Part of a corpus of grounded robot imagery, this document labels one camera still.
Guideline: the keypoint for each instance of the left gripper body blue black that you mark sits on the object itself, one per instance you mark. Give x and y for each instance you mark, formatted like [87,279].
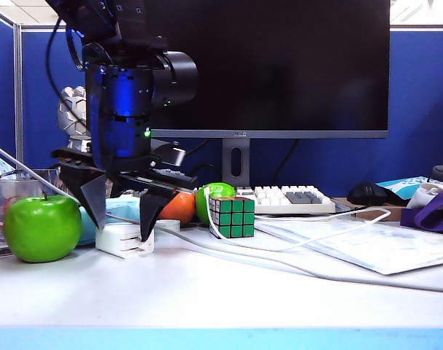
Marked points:
[133,171]

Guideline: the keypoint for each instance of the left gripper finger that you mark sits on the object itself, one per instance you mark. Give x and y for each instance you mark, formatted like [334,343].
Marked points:
[150,211]
[93,200]

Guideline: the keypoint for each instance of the white charging base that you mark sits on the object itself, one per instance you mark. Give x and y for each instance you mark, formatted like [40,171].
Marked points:
[115,240]

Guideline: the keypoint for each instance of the small white tape roll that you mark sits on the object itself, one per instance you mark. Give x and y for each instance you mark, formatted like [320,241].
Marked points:
[170,225]

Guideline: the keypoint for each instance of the light blue tissue pack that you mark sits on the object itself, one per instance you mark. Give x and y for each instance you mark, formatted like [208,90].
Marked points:
[122,209]

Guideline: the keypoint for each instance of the orange fruit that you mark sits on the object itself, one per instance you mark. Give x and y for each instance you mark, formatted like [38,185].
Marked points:
[181,209]

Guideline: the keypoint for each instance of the large green apple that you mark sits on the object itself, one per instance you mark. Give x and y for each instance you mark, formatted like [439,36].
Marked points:
[42,229]

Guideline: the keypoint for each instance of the small green round fruit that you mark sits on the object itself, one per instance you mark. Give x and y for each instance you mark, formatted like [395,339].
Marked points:
[223,190]

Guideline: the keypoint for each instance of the Rubik's cube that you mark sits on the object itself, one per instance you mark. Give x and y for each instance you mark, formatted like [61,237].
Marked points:
[232,218]

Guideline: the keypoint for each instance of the brown round object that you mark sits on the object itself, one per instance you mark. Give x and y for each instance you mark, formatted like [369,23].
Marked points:
[9,186]

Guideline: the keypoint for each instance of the silver faceted figurine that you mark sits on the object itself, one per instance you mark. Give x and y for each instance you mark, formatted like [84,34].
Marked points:
[71,109]

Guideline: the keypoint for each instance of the white and grey keyboard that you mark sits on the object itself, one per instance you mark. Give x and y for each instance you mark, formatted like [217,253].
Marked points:
[272,197]

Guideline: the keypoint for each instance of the black computer monitor with stand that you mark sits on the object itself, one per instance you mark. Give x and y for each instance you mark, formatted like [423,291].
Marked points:
[279,65]

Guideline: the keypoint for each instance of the black computer mouse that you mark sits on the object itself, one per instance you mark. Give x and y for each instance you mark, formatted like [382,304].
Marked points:
[367,193]

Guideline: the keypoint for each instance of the document in clear sleeve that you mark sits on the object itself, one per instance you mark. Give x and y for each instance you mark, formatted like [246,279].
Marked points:
[370,244]

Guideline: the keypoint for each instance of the brown cardboard piece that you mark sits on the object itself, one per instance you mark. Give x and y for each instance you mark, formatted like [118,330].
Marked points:
[374,213]

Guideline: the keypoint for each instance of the blue and white packet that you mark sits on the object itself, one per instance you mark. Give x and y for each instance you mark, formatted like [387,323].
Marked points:
[403,184]

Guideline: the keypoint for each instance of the white crumpled bag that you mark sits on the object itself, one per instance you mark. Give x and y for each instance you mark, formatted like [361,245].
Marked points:
[425,195]

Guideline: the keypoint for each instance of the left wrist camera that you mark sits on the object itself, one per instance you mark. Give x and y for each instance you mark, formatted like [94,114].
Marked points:
[172,153]

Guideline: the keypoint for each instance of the grey partition post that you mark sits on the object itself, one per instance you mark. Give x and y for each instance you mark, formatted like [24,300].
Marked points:
[18,91]

